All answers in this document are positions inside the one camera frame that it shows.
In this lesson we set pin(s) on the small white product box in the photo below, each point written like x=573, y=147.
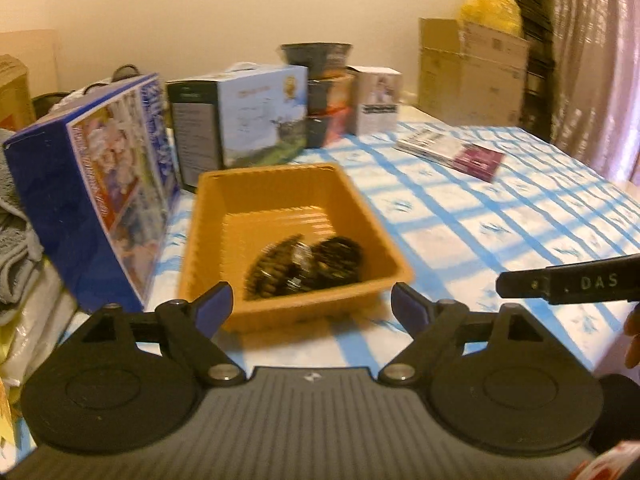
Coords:
x=375, y=100

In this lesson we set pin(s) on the white and maroon book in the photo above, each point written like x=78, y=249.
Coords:
x=450, y=152

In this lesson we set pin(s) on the grey cloth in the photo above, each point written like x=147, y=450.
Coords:
x=15, y=240

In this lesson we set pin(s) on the brown cardboard box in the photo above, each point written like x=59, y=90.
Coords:
x=475, y=75

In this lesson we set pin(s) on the orange plastic tray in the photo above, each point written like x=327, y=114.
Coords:
x=260, y=195

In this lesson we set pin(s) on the yellow plastic bag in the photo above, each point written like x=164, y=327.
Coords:
x=492, y=12

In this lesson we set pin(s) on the orange label noodle bowl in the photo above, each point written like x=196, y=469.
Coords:
x=330, y=95

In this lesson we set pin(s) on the white plastic bag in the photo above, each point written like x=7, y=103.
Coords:
x=35, y=330

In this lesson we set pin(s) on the white cow print milk box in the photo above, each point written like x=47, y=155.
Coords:
x=250, y=120

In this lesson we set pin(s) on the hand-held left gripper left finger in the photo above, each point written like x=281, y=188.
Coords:
x=214, y=307

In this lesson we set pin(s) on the black instant noodle bowl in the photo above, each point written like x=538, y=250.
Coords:
x=315, y=57

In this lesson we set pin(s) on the person's right hand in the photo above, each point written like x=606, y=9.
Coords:
x=634, y=342

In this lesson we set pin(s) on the blue checked tablecloth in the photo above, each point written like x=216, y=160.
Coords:
x=500, y=220

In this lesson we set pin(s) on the blue milk carton box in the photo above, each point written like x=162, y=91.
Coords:
x=60, y=200

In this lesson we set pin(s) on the red label noodle bowl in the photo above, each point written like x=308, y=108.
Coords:
x=325, y=130

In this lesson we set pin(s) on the stack of black crates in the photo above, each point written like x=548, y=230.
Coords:
x=535, y=60

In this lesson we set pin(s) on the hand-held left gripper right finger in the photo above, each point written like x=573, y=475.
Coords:
x=409, y=306

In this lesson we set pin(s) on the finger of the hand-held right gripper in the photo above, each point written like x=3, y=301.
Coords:
x=522, y=285

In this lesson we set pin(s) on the pink curtain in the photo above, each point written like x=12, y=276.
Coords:
x=595, y=60

